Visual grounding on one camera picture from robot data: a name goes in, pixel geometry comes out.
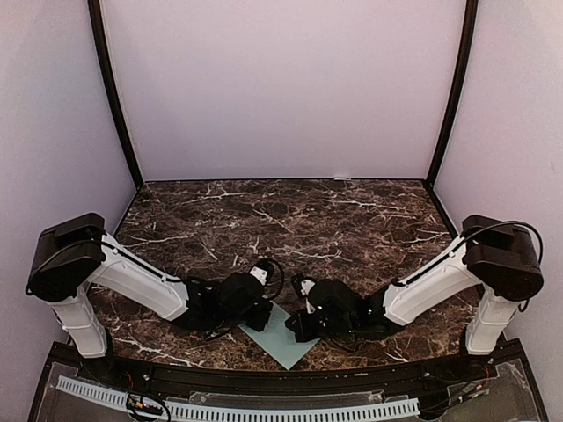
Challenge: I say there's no teal green envelope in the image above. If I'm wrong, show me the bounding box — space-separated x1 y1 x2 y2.
238 303 319 370

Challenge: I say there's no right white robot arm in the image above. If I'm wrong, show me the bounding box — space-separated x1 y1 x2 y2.
285 215 544 382

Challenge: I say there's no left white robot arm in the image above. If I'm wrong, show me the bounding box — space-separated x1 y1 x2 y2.
25 213 283 383

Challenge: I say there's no grey slotted cable duct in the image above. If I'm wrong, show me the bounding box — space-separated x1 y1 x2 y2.
56 375 420 421

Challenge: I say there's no black front table rail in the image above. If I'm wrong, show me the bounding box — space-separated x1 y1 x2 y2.
90 356 490 397

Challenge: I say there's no left black frame post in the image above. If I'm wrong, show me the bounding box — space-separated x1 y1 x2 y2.
87 0 144 190

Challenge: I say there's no black frame post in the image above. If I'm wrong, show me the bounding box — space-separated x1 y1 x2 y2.
425 0 479 191
87 0 144 190

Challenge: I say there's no right black frame post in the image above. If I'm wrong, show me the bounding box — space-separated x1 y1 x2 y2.
425 0 479 191

